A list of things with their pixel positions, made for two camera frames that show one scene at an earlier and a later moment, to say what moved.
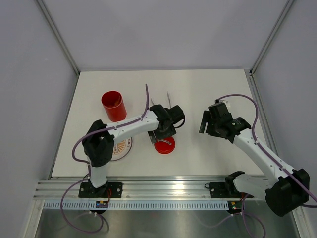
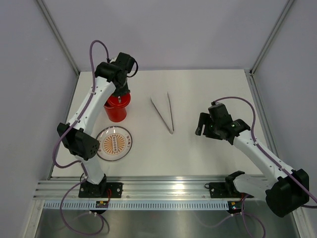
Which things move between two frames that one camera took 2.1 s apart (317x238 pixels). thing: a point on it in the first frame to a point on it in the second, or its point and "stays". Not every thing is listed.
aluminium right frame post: x=287 y=7 stays
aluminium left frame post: x=52 y=24 stays
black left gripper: x=170 y=132 to x=123 y=90
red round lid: x=164 y=148 to x=118 y=101
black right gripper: x=207 y=118 stays
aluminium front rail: x=139 y=188 stays
